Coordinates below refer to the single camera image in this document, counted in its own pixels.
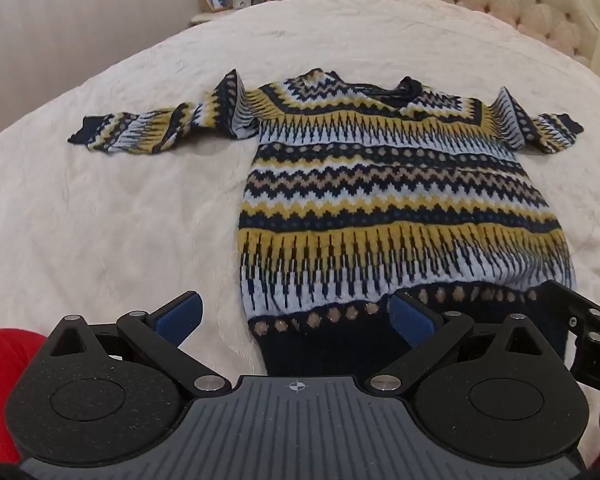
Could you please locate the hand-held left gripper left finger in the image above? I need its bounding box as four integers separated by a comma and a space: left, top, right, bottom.
45, 290, 231, 396

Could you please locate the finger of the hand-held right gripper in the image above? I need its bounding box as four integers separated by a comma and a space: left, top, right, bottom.
539, 279, 600, 341

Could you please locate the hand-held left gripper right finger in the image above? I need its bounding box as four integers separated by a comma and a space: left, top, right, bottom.
365, 291, 567, 396

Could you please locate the navy yellow patterned knit sweater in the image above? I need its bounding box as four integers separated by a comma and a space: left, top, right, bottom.
67, 67, 586, 377

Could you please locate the white quilted bed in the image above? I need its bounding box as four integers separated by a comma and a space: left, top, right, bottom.
0, 0, 600, 378

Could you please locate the red garment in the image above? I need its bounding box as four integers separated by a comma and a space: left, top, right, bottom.
0, 329, 49, 467

